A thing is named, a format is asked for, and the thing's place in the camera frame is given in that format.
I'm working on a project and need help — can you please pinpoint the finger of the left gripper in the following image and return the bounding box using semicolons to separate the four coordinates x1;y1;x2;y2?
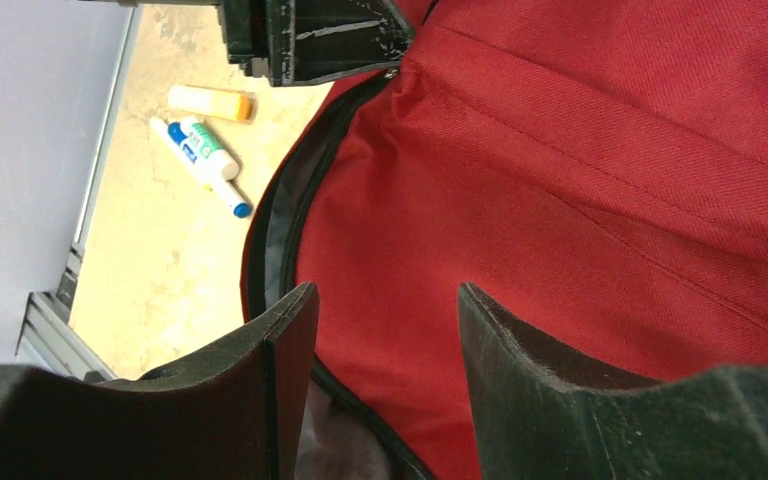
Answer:
218;0;415;87

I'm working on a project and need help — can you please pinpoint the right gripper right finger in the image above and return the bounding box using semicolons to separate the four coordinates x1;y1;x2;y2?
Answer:
458;284;768;479

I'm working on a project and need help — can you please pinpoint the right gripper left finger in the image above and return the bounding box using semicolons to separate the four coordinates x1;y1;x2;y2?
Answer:
0;283;319;479

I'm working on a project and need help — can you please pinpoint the red backpack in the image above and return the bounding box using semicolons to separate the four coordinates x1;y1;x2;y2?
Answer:
243;1;768;479

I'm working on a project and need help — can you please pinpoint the green white glue stick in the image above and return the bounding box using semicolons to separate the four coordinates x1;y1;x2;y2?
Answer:
180;116;241;181

